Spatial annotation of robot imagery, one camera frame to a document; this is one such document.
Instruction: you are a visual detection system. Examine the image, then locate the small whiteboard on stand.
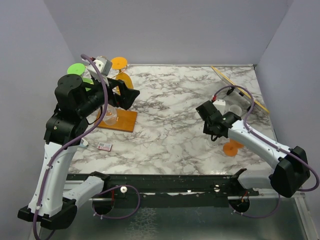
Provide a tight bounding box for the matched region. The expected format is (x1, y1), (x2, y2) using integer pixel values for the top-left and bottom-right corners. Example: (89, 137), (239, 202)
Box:
(211, 66), (270, 115)

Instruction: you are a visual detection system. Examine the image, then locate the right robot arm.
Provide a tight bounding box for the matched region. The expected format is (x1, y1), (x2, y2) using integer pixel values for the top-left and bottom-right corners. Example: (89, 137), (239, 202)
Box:
(196, 100), (310, 198)

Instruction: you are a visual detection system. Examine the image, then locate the black metal base rail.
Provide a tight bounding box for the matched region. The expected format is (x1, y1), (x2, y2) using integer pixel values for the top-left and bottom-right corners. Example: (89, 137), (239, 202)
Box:
(64, 172), (286, 208)

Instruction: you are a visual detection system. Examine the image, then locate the yellow plastic wine glass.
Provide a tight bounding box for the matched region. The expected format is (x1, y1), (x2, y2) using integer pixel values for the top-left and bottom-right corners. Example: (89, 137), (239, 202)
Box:
(111, 56), (134, 89)

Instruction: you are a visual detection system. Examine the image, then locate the orange plastic wine glass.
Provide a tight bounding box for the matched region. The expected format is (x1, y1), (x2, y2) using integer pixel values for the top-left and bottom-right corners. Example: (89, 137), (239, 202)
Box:
(222, 139), (244, 157)

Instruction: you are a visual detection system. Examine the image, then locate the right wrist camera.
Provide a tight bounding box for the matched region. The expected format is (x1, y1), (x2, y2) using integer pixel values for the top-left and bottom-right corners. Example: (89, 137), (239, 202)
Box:
(211, 95), (226, 115)

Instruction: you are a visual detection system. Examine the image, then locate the clear stemmed glass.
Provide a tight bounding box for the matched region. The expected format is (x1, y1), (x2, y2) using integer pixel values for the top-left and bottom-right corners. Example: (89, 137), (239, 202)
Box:
(207, 135), (222, 148)

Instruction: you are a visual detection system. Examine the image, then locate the small white blue object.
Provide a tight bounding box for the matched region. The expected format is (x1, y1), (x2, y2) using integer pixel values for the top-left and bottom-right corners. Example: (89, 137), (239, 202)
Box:
(79, 138), (89, 148)

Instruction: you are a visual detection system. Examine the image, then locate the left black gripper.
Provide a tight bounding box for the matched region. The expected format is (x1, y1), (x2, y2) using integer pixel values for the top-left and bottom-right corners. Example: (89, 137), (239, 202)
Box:
(77, 73), (140, 118)

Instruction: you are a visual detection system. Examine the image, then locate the green plastic wine glass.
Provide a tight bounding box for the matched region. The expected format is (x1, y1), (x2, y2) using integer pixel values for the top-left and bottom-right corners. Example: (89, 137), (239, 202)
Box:
(67, 63), (94, 85)

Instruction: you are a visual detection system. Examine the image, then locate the small red white box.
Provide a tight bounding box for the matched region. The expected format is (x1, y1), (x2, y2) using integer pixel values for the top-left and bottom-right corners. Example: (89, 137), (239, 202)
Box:
(96, 142), (113, 152)

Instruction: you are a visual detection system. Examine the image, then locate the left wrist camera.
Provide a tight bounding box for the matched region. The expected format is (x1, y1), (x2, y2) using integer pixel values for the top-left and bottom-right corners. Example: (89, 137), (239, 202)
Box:
(85, 56), (113, 86)

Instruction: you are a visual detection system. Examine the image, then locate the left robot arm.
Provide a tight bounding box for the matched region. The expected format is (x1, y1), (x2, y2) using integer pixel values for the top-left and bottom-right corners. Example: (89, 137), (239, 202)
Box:
(17, 74), (140, 231)

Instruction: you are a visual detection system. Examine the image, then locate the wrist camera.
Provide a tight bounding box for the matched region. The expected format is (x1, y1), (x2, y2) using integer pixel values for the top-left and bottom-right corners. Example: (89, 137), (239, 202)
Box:
(85, 56), (113, 86)
(211, 95), (226, 115)

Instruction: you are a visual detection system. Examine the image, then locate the gold wire glass rack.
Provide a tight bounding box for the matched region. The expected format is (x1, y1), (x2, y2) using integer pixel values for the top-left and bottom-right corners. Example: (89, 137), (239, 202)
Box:
(98, 108), (138, 133)

